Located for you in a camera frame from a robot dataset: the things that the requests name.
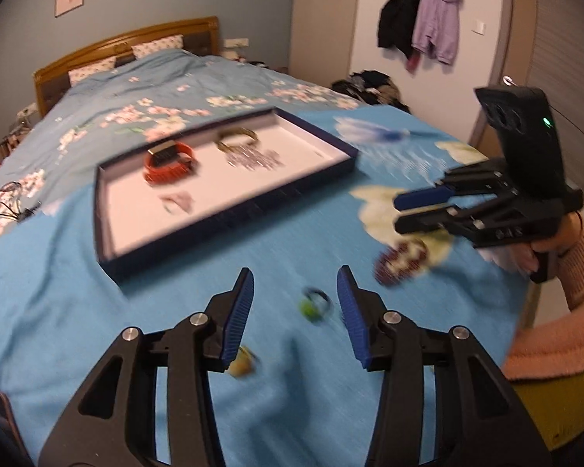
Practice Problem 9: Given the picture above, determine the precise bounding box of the dark red beaded bracelet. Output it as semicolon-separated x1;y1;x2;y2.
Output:
373;237;431;288

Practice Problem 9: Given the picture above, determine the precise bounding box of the black ring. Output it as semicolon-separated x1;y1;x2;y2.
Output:
301;288;333;313

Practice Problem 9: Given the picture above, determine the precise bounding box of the yellow-green stone ring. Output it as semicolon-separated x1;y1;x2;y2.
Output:
226;344;259;380

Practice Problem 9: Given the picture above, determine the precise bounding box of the green and gold ring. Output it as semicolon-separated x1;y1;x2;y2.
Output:
297;298;328;325

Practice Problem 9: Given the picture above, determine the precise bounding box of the right forearm pink sleeve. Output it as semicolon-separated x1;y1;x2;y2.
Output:
502;227;584;381

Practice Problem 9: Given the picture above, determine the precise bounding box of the dark blue jewelry tray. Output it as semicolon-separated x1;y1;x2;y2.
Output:
93;107;359;281

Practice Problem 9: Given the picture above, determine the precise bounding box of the right hand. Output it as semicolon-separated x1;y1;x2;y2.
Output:
508;212;584;274

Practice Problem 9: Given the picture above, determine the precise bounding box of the pile of dark clothes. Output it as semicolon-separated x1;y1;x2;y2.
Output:
331;71;410;113

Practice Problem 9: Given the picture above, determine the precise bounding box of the light blue flower blanket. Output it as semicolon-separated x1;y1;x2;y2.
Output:
0;107;528;466

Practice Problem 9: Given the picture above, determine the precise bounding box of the purple hoodie on hook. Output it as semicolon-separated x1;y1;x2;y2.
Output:
407;0;463;75

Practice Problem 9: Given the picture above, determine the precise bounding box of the black jacket on hook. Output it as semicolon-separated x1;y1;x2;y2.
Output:
378;0;420;59

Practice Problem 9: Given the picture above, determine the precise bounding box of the tortoiseshell bangle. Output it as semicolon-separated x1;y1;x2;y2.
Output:
215;126;259;154

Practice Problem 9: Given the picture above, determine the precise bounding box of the orange smart watch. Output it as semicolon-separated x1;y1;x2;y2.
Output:
143;140;198;186

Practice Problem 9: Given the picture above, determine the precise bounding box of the wooden bed headboard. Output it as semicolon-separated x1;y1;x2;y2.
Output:
33;16;220;118

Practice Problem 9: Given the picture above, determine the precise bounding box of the floral blue duvet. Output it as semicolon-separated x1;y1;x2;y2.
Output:
0;49;360;236

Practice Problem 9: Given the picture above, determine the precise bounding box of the right floral pillow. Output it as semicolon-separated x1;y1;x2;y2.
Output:
132;35;183;59

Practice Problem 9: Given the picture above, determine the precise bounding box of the floral pillow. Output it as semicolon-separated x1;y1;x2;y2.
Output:
132;35;183;59
68;56;116;86

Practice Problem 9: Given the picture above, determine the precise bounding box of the cluttered nightstand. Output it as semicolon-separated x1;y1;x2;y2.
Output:
0;102;40;158

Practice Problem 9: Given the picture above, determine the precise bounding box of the left floral pillow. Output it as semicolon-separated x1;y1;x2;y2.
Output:
68;56;116;86

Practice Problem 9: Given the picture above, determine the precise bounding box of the black tracking camera box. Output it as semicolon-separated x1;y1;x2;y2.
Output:
475;86;565;198

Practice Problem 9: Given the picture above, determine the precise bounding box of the clear crystal bead bracelet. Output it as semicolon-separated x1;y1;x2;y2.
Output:
225;145;284;172

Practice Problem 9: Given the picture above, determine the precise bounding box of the door with handle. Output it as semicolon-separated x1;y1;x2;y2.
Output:
491;0;584;191

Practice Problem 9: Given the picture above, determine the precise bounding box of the wall light switch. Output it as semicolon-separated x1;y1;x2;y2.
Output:
473;20;486;36

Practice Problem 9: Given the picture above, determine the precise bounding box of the pink charm with cord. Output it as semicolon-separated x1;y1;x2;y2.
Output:
159;191;193;215

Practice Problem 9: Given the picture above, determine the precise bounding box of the wall power socket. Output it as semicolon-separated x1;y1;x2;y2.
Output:
223;38;250;49

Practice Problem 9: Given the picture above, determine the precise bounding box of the black charger cable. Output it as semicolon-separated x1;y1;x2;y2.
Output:
0;180;43;258

